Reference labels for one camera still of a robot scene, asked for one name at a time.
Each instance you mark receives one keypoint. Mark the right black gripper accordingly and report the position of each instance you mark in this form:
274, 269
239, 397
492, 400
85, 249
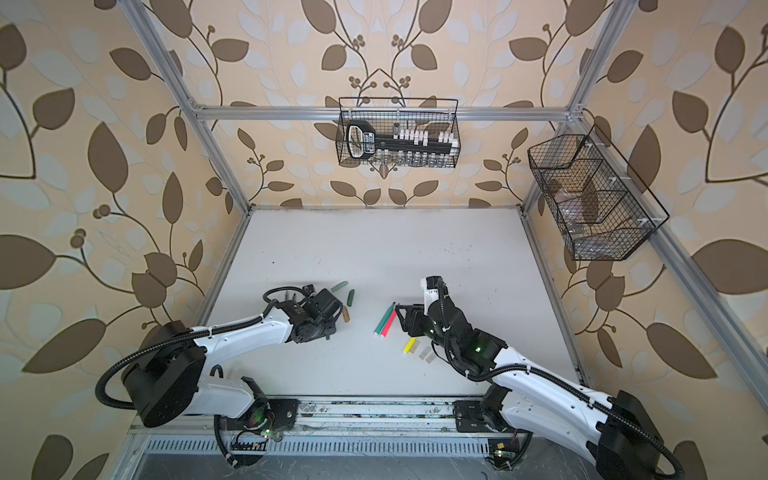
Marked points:
415, 316

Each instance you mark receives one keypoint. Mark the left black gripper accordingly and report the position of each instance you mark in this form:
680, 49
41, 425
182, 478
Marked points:
331, 326

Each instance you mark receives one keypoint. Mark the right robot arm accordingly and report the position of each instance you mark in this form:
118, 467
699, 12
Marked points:
613, 432

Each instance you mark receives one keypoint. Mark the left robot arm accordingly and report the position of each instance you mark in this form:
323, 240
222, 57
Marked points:
179, 372

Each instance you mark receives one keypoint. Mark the yellow highlighter marker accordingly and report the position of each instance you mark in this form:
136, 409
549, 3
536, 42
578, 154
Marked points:
409, 346

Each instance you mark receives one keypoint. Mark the pink highlighter marker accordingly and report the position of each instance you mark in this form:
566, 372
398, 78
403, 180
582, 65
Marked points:
387, 326

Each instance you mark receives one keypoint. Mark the green highlighter marker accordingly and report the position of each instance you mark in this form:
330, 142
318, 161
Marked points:
384, 320

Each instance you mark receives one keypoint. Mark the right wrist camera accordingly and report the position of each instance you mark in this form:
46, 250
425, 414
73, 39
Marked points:
434, 289

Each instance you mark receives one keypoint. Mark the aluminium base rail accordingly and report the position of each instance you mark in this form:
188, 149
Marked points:
432, 427

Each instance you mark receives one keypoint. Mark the black socket rail tool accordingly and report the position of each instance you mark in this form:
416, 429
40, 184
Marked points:
363, 141

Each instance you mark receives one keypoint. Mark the rear black wire basket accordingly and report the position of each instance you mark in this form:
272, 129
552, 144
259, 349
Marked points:
432, 113

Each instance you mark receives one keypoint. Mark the black wire basket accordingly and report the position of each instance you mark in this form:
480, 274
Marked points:
603, 211
432, 113

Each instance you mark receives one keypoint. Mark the right black wire basket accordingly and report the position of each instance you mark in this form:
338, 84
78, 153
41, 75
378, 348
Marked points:
603, 211

